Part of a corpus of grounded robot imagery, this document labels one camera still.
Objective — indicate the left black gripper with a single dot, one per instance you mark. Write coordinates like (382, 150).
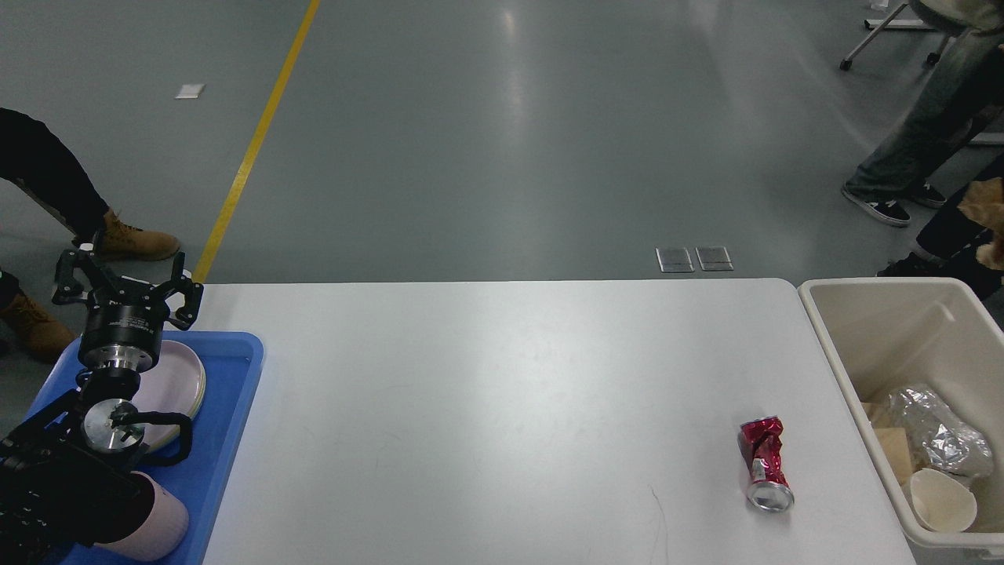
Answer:
(121, 335)

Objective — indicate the pink plate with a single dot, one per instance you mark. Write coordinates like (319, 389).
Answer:
(176, 385)

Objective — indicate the pink cup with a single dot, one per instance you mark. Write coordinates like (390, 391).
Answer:
(149, 527)

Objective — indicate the crushed red soda can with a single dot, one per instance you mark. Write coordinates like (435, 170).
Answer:
(760, 444)

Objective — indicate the large brown paper bag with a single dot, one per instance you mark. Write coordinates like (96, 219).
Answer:
(893, 441)

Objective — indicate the clear plastic wrapper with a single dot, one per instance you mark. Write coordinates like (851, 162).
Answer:
(937, 437)

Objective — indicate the white bowl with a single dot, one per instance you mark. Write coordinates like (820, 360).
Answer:
(940, 502)

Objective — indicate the brown paper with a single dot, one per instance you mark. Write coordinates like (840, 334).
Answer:
(983, 204)

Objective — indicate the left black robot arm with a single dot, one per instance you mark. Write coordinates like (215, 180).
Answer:
(70, 472)

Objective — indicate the blue plastic tray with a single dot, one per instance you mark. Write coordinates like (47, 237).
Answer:
(232, 362)

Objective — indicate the person with tan boots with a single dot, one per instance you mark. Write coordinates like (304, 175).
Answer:
(37, 162)

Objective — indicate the grey floor plate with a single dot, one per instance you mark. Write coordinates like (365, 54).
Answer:
(674, 259)
(714, 259)

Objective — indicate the rolling chair base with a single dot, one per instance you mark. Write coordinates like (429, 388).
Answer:
(900, 18)

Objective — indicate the person in dark trousers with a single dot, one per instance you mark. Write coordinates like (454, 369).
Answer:
(945, 247)

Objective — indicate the beige plastic bin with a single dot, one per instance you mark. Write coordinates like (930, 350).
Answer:
(882, 333)

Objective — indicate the person in grey trousers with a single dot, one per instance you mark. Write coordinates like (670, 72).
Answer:
(962, 96)

